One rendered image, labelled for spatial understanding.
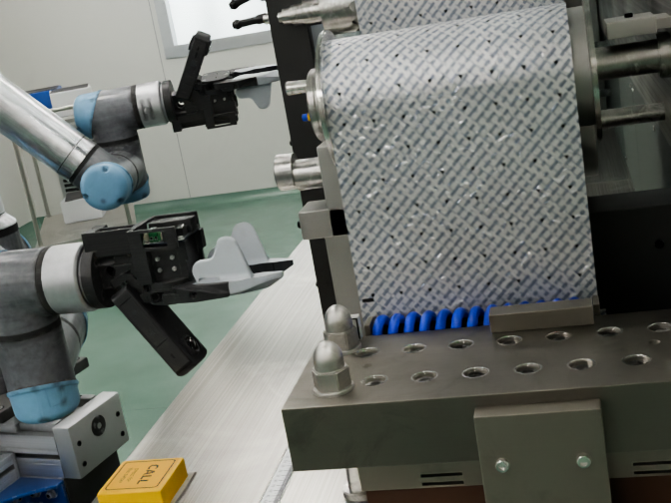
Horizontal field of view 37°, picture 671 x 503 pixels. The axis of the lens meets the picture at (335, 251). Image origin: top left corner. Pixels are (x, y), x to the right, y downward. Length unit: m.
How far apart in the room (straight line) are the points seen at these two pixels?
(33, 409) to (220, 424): 0.21
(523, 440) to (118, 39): 6.42
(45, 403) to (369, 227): 0.41
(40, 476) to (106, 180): 0.49
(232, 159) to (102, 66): 1.08
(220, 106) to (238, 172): 5.26
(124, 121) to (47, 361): 0.69
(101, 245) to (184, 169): 6.03
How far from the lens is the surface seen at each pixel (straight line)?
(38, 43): 7.38
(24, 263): 1.12
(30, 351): 1.15
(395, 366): 0.92
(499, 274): 1.01
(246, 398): 1.26
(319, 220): 1.10
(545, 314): 0.96
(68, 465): 1.69
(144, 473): 1.08
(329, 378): 0.88
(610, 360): 0.88
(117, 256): 1.09
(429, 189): 0.99
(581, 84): 0.98
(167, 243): 1.04
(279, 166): 1.10
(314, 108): 1.02
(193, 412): 1.26
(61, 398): 1.17
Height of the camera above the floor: 1.38
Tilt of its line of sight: 15 degrees down
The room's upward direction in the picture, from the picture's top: 10 degrees counter-clockwise
